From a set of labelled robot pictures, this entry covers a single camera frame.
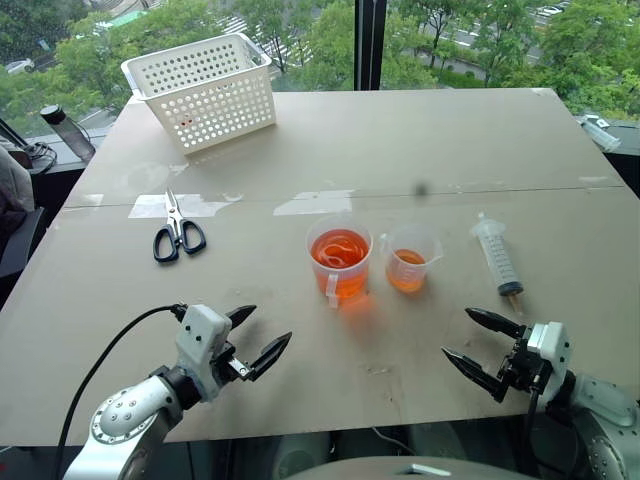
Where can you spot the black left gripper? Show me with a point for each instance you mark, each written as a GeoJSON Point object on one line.
{"type": "Point", "coordinates": [231, 365]}

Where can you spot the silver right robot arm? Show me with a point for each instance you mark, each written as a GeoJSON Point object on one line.
{"type": "Point", "coordinates": [607, 415]}

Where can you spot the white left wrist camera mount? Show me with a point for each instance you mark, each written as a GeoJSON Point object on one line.
{"type": "Point", "coordinates": [200, 332]}

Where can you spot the black window frame post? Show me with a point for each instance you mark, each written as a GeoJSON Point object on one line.
{"type": "Point", "coordinates": [369, 45]}

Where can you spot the small beaker orange liquid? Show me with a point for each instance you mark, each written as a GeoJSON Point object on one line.
{"type": "Point", "coordinates": [406, 272]}

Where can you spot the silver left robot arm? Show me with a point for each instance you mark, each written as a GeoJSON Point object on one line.
{"type": "Point", "coordinates": [125, 415]}

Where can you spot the dark water bottle black cap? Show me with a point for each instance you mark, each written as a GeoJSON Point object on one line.
{"type": "Point", "coordinates": [70, 132]}

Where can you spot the white parked car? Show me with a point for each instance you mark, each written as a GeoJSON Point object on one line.
{"type": "Point", "coordinates": [20, 66]}

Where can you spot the large beaker orange liquid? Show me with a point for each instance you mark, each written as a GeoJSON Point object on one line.
{"type": "Point", "coordinates": [341, 270]}

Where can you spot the white perforated plastic basket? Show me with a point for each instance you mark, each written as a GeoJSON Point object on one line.
{"type": "Point", "coordinates": [220, 107]}

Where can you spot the grey cloth bundle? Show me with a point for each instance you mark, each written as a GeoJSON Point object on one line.
{"type": "Point", "coordinates": [12, 190]}

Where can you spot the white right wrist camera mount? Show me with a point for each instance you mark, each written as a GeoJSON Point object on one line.
{"type": "Point", "coordinates": [552, 345]}

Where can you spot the grey rounded robot body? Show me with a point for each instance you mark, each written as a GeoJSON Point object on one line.
{"type": "Point", "coordinates": [380, 467]}

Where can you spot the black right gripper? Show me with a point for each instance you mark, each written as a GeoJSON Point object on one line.
{"type": "Point", "coordinates": [525, 367]}

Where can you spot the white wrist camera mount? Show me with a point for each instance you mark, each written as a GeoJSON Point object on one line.
{"type": "Point", "coordinates": [552, 345]}
{"type": "Point", "coordinates": [200, 332]}

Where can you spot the clear plastic syringe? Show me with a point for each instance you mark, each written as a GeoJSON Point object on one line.
{"type": "Point", "coordinates": [496, 255]}

